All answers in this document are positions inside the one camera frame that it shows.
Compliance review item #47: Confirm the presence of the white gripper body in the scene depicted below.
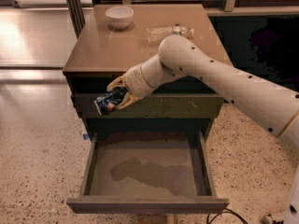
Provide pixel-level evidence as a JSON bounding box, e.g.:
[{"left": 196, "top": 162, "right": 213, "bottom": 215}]
[{"left": 125, "top": 64, "right": 154, "bottom": 99}]

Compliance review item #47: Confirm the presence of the brown drawer cabinet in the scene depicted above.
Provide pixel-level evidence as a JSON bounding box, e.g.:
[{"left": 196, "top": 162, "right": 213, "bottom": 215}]
[{"left": 63, "top": 5, "right": 231, "bottom": 139}]

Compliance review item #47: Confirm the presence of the closed grey top drawer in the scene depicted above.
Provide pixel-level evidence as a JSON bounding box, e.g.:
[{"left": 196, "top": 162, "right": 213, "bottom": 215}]
[{"left": 71, "top": 93, "right": 224, "bottom": 119}]

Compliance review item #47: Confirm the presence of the black cable on floor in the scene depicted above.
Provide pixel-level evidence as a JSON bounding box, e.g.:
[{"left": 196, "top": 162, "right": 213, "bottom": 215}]
[{"left": 206, "top": 207, "right": 249, "bottom": 224}]

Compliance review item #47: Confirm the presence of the blue pepsi can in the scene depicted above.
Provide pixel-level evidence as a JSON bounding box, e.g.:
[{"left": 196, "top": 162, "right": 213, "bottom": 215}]
[{"left": 93, "top": 87, "right": 128, "bottom": 115}]

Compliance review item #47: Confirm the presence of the open grey middle drawer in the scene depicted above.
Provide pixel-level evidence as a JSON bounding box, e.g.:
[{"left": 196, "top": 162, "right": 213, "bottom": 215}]
[{"left": 66, "top": 133, "right": 229, "bottom": 215}]

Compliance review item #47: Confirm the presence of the clear plastic water bottle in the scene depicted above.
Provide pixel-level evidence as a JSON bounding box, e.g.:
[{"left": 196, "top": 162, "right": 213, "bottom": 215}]
[{"left": 147, "top": 23, "right": 194, "bottom": 45}]

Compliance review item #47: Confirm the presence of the white ceramic bowl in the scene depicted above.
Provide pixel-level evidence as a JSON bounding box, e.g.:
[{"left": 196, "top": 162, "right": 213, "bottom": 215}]
[{"left": 105, "top": 6, "right": 135, "bottom": 30}]

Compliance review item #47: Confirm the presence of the white power strip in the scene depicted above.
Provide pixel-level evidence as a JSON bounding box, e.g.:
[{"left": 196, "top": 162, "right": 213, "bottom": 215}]
[{"left": 261, "top": 213, "right": 284, "bottom": 224}]

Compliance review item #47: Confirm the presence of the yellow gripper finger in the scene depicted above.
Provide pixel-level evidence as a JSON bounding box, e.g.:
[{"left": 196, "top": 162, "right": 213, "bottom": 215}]
[
  {"left": 116, "top": 92, "right": 140, "bottom": 110},
  {"left": 107, "top": 74, "right": 127, "bottom": 91}
]

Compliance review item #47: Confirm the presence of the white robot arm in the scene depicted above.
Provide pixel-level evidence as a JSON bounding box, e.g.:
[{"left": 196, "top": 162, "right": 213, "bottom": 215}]
[{"left": 107, "top": 35, "right": 299, "bottom": 147}]

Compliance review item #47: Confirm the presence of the blue tape piece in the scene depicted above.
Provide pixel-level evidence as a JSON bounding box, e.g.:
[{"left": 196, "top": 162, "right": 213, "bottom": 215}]
[{"left": 82, "top": 133, "right": 90, "bottom": 140}]

